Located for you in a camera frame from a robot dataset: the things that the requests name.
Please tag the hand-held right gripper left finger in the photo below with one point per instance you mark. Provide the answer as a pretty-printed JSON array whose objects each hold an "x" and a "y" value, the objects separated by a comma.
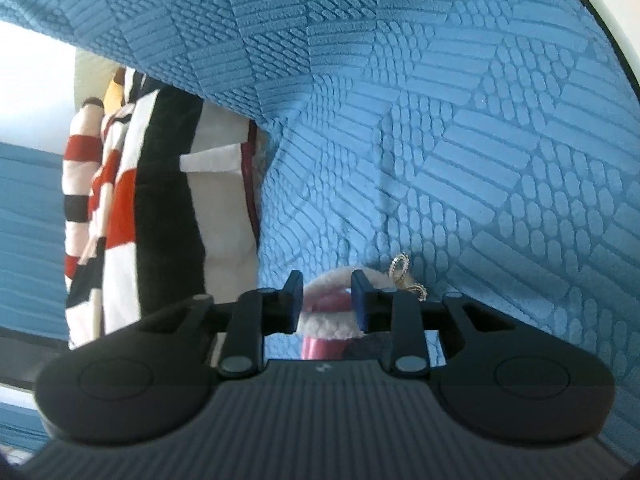
[{"x": 295, "y": 305}]

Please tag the striped red black white blanket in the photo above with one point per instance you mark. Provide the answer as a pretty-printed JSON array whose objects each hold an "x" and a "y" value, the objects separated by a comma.
[{"x": 165, "y": 210}]

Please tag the white fluffy scrunchie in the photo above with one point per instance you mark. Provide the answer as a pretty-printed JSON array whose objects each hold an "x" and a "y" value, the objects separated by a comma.
[{"x": 327, "y": 327}]

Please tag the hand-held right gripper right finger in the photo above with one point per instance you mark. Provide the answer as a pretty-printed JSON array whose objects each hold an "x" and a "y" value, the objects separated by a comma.
[{"x": 358, "y": 303}]

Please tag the long pink box lid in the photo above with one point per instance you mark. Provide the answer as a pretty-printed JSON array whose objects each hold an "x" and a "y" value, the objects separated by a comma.
[{"x": 320, "y": 349}]

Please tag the blue textured fabric chair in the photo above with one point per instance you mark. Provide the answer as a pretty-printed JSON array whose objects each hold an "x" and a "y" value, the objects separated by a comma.
[{"x": 450, "y": 135}]

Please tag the striped plush toy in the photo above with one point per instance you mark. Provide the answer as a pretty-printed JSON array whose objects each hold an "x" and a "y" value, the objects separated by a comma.
[{"x": 80, "y": 170}]

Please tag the blue curtain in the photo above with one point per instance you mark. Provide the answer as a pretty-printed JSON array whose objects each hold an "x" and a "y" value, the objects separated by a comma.
[{"x": 30, "y": 240}]

